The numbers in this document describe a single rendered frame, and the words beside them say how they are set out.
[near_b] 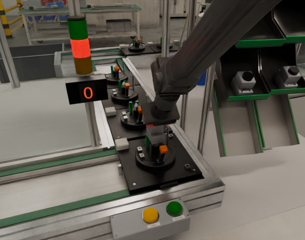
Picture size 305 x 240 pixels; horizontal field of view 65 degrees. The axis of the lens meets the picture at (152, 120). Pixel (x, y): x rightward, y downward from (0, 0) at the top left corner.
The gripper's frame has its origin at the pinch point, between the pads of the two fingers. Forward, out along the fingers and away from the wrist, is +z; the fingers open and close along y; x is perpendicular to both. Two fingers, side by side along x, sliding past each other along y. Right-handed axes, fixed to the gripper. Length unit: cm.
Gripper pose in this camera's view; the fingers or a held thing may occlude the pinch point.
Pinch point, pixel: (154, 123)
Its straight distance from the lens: 76.8
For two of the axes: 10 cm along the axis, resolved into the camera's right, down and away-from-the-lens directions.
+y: -9.6, 1.5, -2.5
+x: 2.4, 9.0, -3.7
